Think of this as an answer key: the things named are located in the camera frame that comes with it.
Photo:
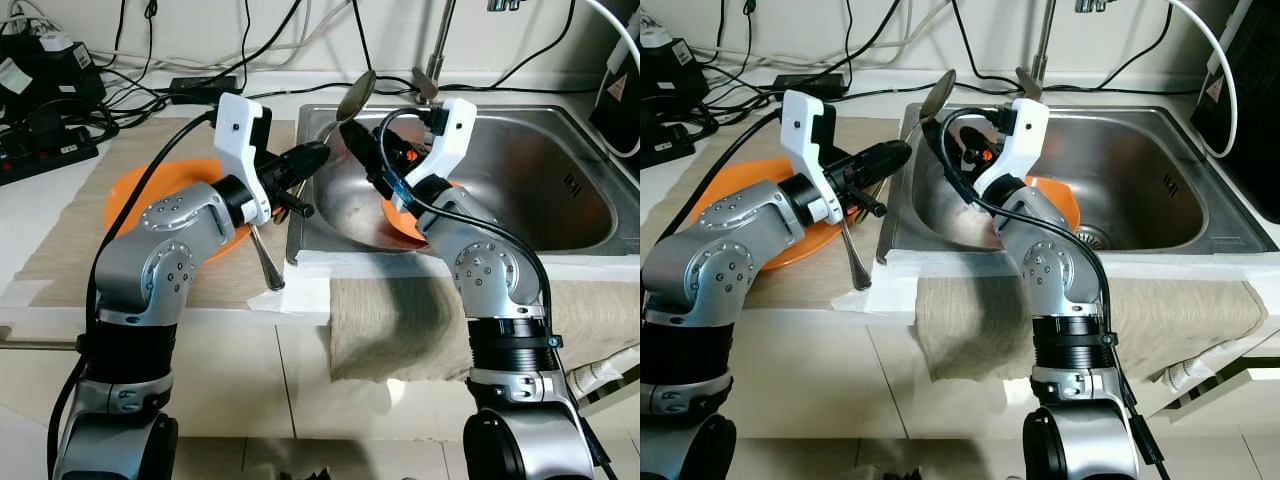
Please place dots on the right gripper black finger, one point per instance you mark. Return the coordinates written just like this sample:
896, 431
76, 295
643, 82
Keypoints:
948, 170
366, 170
368, 148
950, 148

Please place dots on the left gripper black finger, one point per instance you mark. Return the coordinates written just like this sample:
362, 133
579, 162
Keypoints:
312, 160
888, 159
295, 205
868, 204

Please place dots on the orange plastic bowl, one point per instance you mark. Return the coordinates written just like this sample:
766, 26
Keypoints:
402, 218
1062, 200

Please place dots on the metal spoon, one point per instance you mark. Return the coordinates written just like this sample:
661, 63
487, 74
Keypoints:
938, 95
357, 95

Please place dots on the metal fork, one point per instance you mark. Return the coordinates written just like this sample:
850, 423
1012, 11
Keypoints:
855, 270
268, 270

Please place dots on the orange plastic plate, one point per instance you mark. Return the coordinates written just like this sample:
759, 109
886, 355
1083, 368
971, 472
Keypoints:
740, 180
140, 190

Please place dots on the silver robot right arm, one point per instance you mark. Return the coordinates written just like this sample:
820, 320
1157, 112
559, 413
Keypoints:
1060, 280
490, 280

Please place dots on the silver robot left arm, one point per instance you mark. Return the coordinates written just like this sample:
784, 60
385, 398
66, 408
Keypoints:
160, 260
740, 260

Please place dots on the white paper sheet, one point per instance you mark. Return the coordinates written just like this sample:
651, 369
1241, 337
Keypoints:
885, 285
300, 290

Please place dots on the black power adapter brick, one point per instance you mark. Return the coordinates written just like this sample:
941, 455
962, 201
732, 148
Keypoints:
203, 90
808, 87

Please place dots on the beige woven placemat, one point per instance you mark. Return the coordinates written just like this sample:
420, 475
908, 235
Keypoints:
60, 250
815, 285

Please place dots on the steel sink faucet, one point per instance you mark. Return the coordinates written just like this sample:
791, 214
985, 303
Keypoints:
435, 50
1040, 50

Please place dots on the stainless steel sink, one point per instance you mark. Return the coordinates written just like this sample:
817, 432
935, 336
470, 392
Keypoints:
1150, 170
540, 180

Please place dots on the beige hanging towel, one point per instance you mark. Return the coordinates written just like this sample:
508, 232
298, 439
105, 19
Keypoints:
400, 330
980, 330

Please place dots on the black power strip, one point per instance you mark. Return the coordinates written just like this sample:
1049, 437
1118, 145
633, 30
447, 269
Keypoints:
660, 150
40, 160

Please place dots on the black labelled device box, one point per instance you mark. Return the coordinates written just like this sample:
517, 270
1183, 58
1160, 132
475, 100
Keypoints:
50, 75
670, 70

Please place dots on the black countertop appliance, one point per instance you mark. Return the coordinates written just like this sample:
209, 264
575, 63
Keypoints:
620, 100
1250, 90

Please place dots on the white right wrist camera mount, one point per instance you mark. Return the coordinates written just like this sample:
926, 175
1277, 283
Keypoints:
455, 130
1025, 130

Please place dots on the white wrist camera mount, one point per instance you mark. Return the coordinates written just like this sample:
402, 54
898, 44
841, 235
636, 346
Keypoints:
805, 130
240, 130
1025, 130
455, 130

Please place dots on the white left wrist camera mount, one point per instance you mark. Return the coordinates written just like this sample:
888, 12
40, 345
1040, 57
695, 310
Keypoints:
240, 130
805, 130

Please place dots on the metal wall tap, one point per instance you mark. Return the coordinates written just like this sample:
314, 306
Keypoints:
1095, 5
505, 5

